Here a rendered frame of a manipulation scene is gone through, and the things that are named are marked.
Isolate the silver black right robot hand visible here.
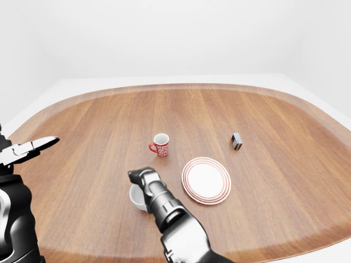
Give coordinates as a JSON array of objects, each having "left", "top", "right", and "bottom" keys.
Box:
[{"left": 128, "top": 166, "right": 214, "bottom": 263}]

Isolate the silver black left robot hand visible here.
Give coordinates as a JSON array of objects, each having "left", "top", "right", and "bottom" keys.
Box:
[{"left": 0, "top": 123, "right": 60, "bottom": 176}]

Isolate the white plate with red rings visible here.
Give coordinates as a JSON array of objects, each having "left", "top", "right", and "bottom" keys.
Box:
[{"left": 181, "top": 157, "right": 232, "bottom": 206}]

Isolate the red white patterned mug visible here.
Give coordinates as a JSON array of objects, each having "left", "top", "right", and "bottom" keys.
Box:
[{"left": 149, "top": 133, "right": 170, "bottom": 158}]

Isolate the small printed box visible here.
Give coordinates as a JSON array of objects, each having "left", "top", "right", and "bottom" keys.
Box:
[{"left": 230, "top": 133, "right": 244, "bottom": 151}]

